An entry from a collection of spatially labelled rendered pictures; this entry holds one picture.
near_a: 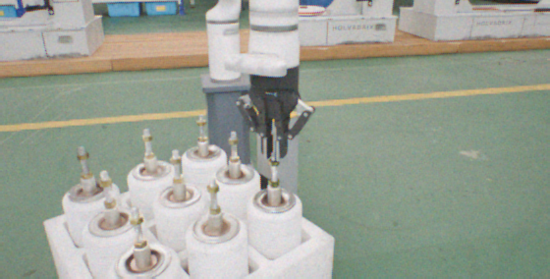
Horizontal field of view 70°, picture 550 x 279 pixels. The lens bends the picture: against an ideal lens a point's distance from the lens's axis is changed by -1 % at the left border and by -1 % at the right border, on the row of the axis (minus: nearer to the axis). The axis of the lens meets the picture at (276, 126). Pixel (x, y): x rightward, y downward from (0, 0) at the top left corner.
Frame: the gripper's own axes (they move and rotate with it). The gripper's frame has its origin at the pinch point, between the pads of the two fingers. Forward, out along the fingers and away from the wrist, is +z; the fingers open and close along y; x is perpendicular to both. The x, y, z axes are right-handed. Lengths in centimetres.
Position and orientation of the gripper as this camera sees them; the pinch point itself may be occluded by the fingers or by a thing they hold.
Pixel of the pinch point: (274, 147)
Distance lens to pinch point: 65.0
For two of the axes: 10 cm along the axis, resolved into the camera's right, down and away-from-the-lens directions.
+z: 0.0, 9.2, 3.9
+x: -4.3, 3.5, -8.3
